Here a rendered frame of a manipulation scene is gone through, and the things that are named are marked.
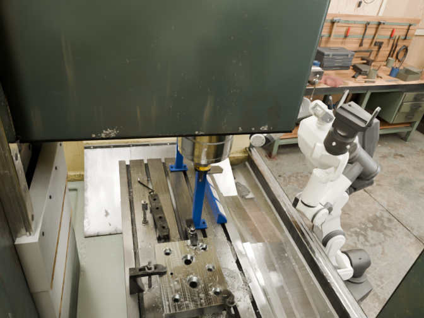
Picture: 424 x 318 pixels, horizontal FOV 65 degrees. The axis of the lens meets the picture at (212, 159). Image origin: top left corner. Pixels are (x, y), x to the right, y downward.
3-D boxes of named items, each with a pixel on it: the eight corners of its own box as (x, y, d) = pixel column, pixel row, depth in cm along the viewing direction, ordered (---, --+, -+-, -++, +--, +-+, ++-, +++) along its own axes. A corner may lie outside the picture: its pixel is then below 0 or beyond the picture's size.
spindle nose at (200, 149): (175, 135, 103) (177, 100, 96) (225, 136, 106) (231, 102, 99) (178, 165, 90) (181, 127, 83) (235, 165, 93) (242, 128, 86)
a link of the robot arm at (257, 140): (259, 142, 189) (293, 120, 179) (260, 154, 178) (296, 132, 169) (247, 128, 184) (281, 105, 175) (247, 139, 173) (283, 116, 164)
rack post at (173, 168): (186, 164, 189) (190, 118, 172) (188, 170, 184) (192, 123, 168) (168, 166, 186) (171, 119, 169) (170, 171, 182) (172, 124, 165)
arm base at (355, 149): (348, 178, 145) (366, 158, 144) (365, 188, 133) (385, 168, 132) (326, 156, 141) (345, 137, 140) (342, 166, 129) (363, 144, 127)
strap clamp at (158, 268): (164, 281, 125) (166, 255, 117) (166, 288, 123) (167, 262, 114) (129, 286, 122) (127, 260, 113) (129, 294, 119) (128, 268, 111)
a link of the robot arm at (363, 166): (346, 183, 141) (367, 159, 140) (359, 190, 132) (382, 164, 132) (329, 167, 138) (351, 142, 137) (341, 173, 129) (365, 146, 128)
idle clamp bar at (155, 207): (157, 203, 160) (157, 193, 156) (171, 243, 140) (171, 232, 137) (146, 205, 158) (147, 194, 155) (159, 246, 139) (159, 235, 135)
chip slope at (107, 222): (220, 170, 236) (224, 139, 222) (255, 245, 181) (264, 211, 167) (88, 179, 212) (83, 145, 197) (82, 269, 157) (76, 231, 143)
